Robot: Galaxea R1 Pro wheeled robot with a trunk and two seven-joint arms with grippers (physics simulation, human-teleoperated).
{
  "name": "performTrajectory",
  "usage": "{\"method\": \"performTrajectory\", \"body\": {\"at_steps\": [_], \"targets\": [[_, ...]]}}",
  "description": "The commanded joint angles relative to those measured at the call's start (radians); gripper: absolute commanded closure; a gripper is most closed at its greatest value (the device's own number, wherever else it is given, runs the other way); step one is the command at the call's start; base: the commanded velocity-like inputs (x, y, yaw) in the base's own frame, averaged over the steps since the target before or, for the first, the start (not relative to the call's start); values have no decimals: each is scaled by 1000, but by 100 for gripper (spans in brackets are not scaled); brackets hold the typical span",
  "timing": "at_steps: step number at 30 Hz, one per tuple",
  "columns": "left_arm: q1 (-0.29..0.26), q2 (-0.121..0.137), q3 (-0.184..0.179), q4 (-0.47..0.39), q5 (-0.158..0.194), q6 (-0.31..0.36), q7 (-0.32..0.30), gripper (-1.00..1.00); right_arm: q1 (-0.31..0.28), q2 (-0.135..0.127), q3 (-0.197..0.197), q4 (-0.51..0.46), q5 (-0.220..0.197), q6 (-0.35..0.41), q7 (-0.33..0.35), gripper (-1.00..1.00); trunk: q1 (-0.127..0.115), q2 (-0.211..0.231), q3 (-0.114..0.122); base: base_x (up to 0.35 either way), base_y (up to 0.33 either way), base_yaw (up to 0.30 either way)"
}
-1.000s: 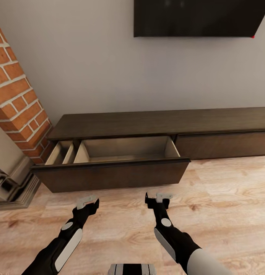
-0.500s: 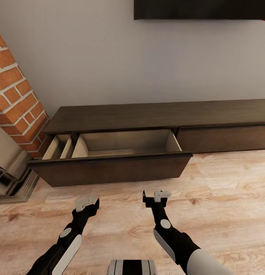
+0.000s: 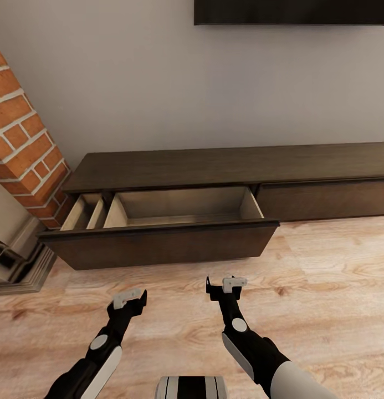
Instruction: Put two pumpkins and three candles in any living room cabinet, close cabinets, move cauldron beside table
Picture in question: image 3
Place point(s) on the cabinet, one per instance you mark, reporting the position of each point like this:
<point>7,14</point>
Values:
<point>137,208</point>

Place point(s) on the robot trunk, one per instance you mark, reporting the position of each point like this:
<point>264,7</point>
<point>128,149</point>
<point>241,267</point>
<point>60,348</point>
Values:
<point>191,387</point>

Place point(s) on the wood fireplace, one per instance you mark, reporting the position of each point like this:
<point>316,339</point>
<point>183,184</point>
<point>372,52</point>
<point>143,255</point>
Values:
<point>24,263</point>

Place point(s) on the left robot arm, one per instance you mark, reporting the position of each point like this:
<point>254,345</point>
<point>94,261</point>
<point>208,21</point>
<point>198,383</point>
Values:
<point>88,376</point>

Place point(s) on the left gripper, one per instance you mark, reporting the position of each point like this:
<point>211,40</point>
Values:
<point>133,307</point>

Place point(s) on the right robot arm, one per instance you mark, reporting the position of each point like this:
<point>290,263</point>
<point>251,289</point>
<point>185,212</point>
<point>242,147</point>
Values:
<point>259,356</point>

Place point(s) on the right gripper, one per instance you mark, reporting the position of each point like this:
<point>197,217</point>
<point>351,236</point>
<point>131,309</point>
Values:
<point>217,294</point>

